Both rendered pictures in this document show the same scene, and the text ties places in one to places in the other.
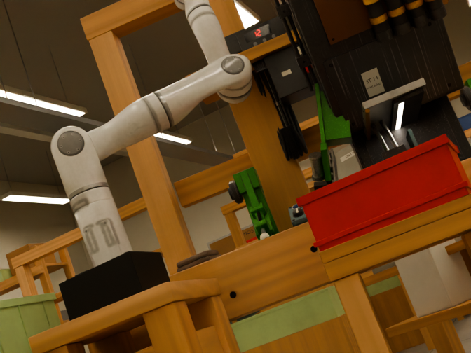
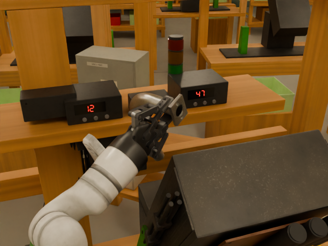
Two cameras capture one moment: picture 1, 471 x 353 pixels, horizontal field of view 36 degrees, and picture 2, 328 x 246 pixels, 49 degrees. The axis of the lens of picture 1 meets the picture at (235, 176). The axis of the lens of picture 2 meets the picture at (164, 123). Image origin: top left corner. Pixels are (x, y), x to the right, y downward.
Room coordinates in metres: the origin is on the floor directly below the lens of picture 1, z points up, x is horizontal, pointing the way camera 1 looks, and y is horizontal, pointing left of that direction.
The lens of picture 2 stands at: (1.29, -0.03, 2.04)
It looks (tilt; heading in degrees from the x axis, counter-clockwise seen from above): 28 degrees down; 335
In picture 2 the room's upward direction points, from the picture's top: straight up
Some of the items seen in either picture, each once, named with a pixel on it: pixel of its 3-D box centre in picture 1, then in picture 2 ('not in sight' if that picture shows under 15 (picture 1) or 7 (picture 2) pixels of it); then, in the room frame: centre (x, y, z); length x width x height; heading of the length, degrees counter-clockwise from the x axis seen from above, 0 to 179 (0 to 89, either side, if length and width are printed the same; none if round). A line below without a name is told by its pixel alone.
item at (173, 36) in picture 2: not in sight; (175, 42); (2.31, -0.55, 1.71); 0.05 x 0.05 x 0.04
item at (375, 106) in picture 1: (392, 114); not in sight; (1.92, -0.46, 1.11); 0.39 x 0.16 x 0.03; 173
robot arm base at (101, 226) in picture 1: (102, 230); not in sight; (1.57, 0.32, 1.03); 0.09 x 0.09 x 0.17; 86
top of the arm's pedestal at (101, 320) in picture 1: (132, 314); not in sight; (1.57, 0.31, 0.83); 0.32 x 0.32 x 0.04; 78
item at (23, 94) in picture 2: (229, 49); (49, 102); (2.28, -0.13, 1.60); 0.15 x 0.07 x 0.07; 83
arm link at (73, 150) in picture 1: (78, 165); not in sight; (1.57, 0.32, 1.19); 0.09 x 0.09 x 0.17; 12
